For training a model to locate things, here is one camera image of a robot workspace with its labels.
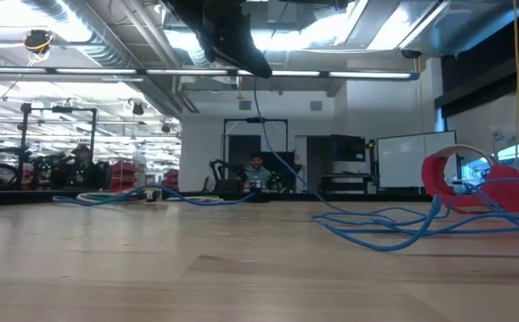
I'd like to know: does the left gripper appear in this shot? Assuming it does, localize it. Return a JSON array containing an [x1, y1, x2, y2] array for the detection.
[[165, 0, 273, 80]]

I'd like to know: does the person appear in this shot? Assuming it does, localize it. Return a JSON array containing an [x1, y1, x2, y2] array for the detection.
[[68, 143, 105, 190], [242, 151, 274, 193]]

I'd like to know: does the red storage shelf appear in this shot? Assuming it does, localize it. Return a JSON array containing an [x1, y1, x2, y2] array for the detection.
[[163, 168, 181, 191], [106, 159, 140, 192]]

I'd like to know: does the black box cabinet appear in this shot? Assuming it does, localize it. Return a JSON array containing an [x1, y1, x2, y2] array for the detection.
[[329, 133, 368, 163]]

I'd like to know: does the long ceiling light bar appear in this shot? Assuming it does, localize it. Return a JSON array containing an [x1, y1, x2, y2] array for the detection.
[[0, 65, 421, 82]]

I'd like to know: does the black low bench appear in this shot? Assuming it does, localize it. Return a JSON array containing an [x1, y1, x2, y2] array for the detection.
[[319, 172, 379, 194]]

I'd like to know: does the whiteboard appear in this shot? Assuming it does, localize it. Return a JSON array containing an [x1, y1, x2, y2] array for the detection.
[[376, 130, 458, 190]]

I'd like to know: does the white printed tape roll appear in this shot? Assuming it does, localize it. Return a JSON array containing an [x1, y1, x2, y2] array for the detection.
[[436, 143, 498, 169]]

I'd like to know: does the red tape dispenser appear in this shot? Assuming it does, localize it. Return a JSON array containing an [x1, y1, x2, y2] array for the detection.
[[421, 143, 519, 214]]

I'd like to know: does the silver air duct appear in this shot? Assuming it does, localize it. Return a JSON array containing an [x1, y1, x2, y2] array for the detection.
[[20, 0, 184, 118]]

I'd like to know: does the black ceiling cable reel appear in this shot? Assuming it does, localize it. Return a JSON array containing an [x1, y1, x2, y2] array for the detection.
[[22, 29, 55, 57]]

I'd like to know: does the green thin wire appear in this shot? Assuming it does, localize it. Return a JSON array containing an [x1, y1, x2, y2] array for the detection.
[[87, 193, 129, 201]]

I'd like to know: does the white thin wire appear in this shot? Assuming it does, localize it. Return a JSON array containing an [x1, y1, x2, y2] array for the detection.
[[75, 188, 223, 203]]

